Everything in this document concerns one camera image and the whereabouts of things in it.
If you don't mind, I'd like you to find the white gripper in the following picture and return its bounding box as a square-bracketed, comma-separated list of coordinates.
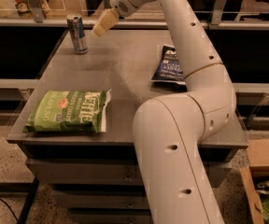
[92, 0, 156, 37]

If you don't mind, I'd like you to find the redbull can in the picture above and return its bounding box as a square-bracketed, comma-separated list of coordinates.
[66, 14, 88, 54]

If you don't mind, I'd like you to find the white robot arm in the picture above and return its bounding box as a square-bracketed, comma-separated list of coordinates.
[92, 0, 236, 224]

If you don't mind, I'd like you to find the blue salt vinegar chip bag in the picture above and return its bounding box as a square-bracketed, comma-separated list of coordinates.
[151, 44, 185, 85]

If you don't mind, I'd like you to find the green jalapeno chip bag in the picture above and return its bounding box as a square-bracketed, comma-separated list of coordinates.
[23, 91, 111, 133]

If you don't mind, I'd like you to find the grey drawer cabinet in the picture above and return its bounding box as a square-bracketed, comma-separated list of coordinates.
[7, 30, 244, 224]

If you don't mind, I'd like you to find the cardboard box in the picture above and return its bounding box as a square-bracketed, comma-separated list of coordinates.
[240, 139, 269, 224]

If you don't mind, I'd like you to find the black floor cable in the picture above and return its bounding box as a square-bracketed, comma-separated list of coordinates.
[0, 189, 21, 224]

